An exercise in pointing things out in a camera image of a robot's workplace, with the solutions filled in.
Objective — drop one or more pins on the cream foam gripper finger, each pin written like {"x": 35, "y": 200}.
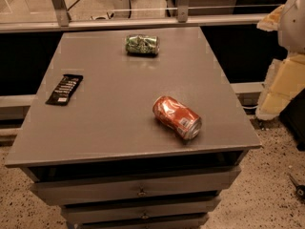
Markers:
{"x": 270, "y": 21}
{"x": 285, "y": 79}

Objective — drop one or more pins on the black rxbar chocolate wrapper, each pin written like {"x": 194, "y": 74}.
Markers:
{"x": 62, "y": 93}

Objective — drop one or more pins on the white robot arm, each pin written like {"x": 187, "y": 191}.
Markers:
{"x": 291, "y": 27}

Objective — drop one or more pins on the crushed red coke can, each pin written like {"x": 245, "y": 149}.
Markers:
{"x": 184, "y": 121}

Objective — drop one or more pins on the crushed green soda can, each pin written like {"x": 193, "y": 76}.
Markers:
{"x": 142, "y": 44}

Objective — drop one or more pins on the black tool on floor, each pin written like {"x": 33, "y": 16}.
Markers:
{"x": 299, "y": 189}

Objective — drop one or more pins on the middle grey drawer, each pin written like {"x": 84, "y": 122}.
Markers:
{"x": 144, "y": 209}

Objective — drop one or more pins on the grey drawer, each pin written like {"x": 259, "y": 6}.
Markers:
{"x": 136, "y": 186}
{"x": 190, "y": 221}
{"x": 144, "y": 209}

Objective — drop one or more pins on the grey drawer cabinet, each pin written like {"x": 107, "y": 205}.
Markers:
{"x": 108, "y": 128}

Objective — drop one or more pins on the bottom grey drawer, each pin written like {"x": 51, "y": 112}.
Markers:
{"x": 190, "y": 221}

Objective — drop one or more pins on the top grey drawer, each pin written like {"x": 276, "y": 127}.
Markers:
{"x": 136, "y": 186}

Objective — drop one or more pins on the metal railing frame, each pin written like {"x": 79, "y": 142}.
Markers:
{"x": 88, "y": 15}

